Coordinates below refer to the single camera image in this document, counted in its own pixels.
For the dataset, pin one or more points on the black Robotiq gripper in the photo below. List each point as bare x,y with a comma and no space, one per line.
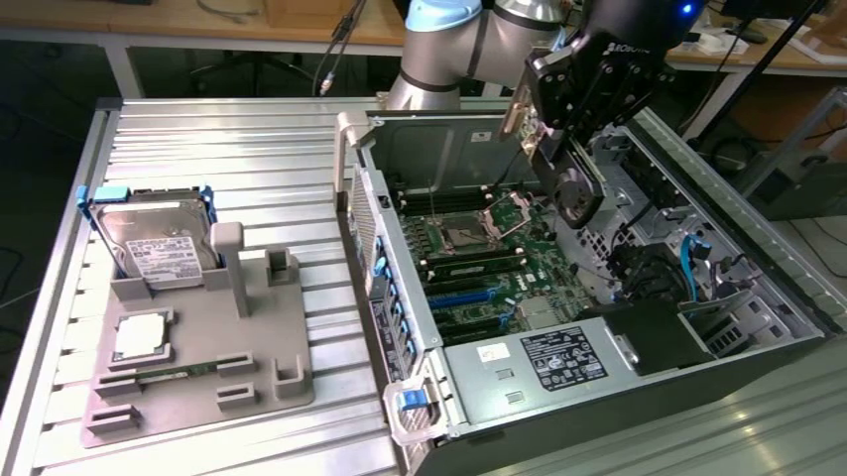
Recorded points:
616,79

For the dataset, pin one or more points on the green GPU card black cooler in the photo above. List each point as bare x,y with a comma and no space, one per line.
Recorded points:
576,198

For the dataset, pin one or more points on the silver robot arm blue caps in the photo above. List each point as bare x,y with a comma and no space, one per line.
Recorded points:
450,49

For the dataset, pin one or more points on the black tripod pole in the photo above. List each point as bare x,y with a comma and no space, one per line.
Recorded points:
773,49

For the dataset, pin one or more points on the black monitor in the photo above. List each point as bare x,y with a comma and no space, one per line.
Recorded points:
761,6

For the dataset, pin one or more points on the silver disk bay cage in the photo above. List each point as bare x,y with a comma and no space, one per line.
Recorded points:
629,223

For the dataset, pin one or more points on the silver socket cover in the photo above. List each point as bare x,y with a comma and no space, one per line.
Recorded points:
510,210

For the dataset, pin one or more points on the black RAM slot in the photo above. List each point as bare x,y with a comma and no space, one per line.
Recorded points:
445,203
477,256
444,192
448,208
477,250
444,197

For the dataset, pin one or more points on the dark grey floor cabinet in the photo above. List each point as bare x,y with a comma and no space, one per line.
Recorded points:
808,188

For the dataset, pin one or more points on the thin metal locking lever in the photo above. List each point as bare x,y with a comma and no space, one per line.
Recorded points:
434,203

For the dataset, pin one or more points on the CPU socket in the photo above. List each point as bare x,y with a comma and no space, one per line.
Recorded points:
460,235

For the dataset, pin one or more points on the green Dell motherboard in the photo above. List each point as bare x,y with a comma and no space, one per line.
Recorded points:
530,268

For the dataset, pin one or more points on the RAM stick with label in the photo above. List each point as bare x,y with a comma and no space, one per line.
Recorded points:
470,269

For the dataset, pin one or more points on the long black expansion slot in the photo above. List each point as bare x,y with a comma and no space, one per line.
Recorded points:
470,323
473,333
457,286

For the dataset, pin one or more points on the silver chipset heatsink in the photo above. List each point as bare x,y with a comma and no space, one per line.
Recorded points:
538,313

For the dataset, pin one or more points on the blue expansion slot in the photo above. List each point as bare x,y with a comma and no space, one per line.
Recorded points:
464,299

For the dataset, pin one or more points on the blue slot retention clip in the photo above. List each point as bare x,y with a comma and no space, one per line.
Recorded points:
398,309
392,290
404,328
381,266
410,348

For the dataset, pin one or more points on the black plastic shroud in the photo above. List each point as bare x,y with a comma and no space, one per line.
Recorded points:
649,337

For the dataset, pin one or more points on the black chair base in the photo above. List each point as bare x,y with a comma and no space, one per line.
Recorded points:
256,55

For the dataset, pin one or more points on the grey power supply unit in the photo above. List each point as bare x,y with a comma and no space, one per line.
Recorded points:
490,387

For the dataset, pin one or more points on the open black PC case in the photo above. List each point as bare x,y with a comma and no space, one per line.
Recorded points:
596,421

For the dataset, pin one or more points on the blue case release latch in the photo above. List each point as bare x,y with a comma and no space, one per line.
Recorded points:
410,400

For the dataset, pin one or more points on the hard disk blue caddy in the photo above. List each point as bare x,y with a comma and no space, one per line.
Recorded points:
160,243

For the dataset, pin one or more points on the grey printed parts rack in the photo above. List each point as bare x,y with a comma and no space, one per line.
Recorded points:
200,347

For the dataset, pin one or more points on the silver CPU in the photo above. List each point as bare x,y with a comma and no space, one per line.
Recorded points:
141,334

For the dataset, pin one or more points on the bare green RAM stick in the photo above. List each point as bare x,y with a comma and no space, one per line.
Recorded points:
180,373

